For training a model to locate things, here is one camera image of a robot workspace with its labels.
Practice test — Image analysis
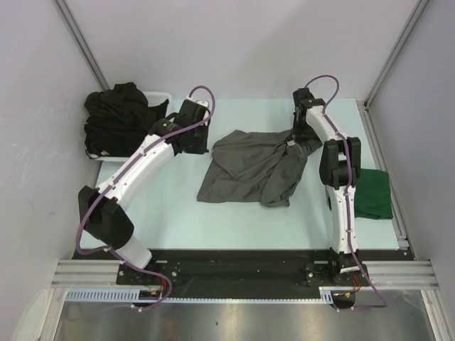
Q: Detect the white plastic basket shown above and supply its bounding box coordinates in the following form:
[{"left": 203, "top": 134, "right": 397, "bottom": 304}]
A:
[{"left": 86, "top": 92, "right": 172, "bottom": 163}]

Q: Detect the grey t shirt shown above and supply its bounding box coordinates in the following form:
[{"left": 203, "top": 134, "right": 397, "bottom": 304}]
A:
[{"left": 197, "top": 130, "right": 322, "bottom": 208}]

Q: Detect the aluminium frame rail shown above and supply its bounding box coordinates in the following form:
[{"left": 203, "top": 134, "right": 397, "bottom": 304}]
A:
[{"left": 51, "top": 259, "right": 439, "bottom": 290}]

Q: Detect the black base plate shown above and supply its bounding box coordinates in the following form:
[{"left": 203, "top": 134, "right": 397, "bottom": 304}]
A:
[{"left": 73, "top": 248, "right": 416, "bottom": 301}]

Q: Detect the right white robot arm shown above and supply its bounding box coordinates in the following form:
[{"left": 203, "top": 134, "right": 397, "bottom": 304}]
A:
[{"left": 292, "top": 87, "right": 362, "bottom": 286}]

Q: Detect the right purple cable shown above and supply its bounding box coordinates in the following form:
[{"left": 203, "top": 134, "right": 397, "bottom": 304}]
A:
[{"left": 304, "top": 75, "right": 389, "bottom": 310}]

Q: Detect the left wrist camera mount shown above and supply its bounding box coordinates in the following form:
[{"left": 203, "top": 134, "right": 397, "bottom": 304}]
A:
[{"left": 183, "top": 94, "right": 209, "bottom": 109}]

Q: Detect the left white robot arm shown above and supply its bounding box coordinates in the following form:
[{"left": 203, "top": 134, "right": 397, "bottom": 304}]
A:
[{"left": 78, "top": 97, "right": 212, "bottom": 284}]

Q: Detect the green folded t shirt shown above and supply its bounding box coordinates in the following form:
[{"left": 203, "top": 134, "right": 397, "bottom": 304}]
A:
[{"left": 353, "top": 168, "right": 393, "bottom": 220}]

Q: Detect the black t shirts pile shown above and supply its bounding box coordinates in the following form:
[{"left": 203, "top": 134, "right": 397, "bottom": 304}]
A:
[{"left": 84, "top": 82, "right": 168, "bottom": 157}]

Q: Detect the light blue cable duct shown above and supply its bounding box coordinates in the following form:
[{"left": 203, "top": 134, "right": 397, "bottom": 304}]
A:
[{"left": 65, "top": 288, "right": 333, "bottom": 305}]

